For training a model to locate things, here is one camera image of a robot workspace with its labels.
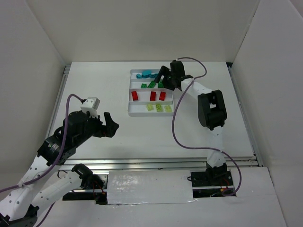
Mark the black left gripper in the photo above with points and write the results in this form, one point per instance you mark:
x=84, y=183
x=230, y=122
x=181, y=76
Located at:
x=101, y=126

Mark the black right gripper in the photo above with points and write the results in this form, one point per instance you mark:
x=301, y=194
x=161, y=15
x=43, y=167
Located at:
x=167, y=78

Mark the red curved lego brick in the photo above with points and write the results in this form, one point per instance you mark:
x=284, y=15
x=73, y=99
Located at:
x=162, y=96

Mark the teal flower face lego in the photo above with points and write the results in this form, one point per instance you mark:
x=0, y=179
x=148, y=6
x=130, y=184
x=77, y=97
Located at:
x=146, y=74

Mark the red teal lego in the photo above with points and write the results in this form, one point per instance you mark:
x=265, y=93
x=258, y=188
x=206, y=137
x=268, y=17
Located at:
x=153, y=96

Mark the teal small lego brick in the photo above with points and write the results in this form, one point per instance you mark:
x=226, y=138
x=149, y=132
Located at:
x=138, y=76

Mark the yellow-green lego brick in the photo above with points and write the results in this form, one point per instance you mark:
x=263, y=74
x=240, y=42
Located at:
x=168, y=108
x=159, y=108
x=149, y=107

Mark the red flower lego with green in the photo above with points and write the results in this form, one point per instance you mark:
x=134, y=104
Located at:
x=134, y=96

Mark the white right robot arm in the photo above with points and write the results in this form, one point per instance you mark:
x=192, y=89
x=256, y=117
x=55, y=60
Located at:
x=211, y=113

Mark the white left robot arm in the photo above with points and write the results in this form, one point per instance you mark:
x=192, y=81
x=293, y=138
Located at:
x=28, y=199

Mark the long green lego brick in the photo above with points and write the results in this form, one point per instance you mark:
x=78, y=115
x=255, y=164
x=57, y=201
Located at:
x=152, y=84

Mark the white divided sorting tray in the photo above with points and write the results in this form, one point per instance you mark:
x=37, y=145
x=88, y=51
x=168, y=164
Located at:
x=147, y=98

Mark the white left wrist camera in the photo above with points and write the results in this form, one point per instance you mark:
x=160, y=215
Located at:
x=90, y=105

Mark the aluminium front rail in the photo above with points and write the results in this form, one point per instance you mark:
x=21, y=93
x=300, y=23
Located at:
x=100, y=165

